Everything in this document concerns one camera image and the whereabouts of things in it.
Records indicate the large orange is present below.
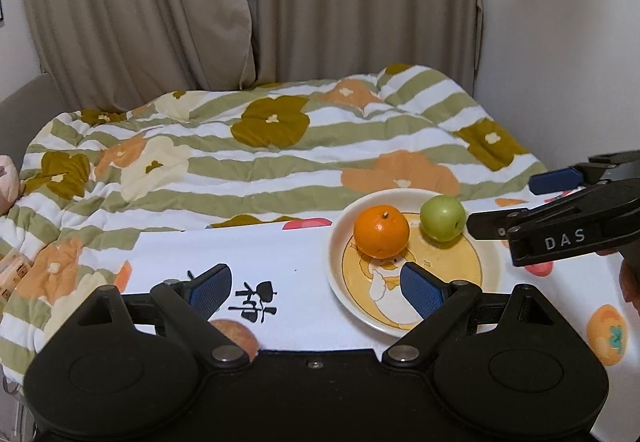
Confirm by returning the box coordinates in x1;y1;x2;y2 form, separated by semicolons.
354;205;410;259

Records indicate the striped floral quilt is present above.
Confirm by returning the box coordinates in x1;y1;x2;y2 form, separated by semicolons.
1;64;544;382

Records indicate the beige curtain left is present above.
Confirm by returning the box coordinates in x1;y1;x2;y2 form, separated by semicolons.
24;0;256;110

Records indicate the grey bed headboard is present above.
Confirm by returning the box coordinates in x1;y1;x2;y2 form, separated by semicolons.
0;74;72;168

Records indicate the person right hand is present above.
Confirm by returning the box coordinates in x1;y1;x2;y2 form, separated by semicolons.
618;259;640;314

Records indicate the green apple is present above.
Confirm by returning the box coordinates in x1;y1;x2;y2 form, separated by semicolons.
420;195;466;243

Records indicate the cream duck plate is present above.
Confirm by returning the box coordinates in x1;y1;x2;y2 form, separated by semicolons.
326;188;501;337

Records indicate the white fruit-print cloth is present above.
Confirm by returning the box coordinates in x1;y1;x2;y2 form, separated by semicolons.
126;212;639;441

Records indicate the pink plush toy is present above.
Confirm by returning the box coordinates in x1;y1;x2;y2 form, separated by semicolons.
0;155;22;214

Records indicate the patterned tissue pack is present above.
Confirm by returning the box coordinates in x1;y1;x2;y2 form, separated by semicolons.
0;249;32;301

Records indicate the red-yellow apple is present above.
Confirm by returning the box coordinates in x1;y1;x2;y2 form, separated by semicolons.
210;318;262;361

